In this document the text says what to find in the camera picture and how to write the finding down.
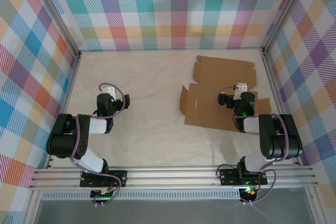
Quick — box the right controller board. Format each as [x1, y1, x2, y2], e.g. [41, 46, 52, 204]
[240, 187, 259, 198]

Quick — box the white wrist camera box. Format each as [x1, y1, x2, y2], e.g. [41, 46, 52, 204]
[101, 86, 116, 101]
[235, 82, 248, 100]

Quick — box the silver right frame post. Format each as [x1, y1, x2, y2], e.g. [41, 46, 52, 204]
[262, 0, 312, 53]

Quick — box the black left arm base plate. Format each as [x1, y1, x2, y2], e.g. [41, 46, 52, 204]
[79, 170, 128, 188]

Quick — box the silver frame leg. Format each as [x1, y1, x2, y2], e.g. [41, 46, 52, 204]
[304, 186, 325, 224]
[22, 189, 44, 224]

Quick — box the silver table side rail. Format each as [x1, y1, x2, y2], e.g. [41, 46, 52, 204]
[46, 52, 82, 169]
[262, 49, 301, 166]

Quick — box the silver right table side rail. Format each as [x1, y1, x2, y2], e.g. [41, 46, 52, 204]
[262, 49, 301, 166]

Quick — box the long aluminium mounting rail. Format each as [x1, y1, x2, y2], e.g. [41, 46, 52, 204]
[28, 166, 318, 189]

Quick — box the brown cardboard box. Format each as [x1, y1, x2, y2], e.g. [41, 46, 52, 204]
[179, 55, 272, 132]

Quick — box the left controller board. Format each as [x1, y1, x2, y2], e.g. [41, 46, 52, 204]
[90, 188, 116, 200]

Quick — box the silver frame post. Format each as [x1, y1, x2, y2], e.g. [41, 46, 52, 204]
[26, 0, 81, 55]
[262, 0, 312, 53]

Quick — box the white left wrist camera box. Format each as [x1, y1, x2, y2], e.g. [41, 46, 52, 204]
[101, 86, 116, 101]

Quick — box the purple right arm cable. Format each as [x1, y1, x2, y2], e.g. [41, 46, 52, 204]
[215, 85, 291, 205]

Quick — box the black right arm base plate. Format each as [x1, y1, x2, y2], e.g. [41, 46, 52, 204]
[219, 167, 268, 187]

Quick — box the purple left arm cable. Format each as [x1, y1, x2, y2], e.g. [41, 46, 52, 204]
[70, 82, 125, 206]

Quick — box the grey slotted cable duct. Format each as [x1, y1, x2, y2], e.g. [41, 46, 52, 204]
[41, 188, 242, 201]

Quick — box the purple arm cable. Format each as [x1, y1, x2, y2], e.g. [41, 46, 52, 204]
[70, 82, 125, 206]
[215, 85, 291, 205]

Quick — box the controller board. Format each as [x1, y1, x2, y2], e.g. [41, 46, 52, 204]
[90, 188, 116, 200]
[240, 187, 259, 198]

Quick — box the silver left frame post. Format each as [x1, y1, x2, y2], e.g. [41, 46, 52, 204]
[26, 0, 81, 55]

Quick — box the silver left table side rail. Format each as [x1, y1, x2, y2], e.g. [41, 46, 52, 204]
[46, 52, 82, 169]

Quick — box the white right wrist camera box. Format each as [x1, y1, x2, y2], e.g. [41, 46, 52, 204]
[235, 82, 248, 100]

